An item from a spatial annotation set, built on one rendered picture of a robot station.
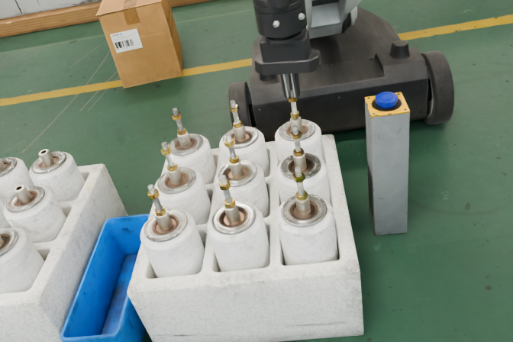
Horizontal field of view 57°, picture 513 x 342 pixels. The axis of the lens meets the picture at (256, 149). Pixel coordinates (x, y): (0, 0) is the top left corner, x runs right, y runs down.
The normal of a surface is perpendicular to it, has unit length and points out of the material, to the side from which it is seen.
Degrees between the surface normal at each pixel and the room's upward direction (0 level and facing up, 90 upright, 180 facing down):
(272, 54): 90
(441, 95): 73
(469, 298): 0
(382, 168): 90
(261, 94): 45
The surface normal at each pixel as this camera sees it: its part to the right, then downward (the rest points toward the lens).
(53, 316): 0.99, -0.11
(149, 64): 0.14, 0.54
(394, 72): -0.11, -0.15
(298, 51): -0.21, 0.61
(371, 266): -0.17, -0.80
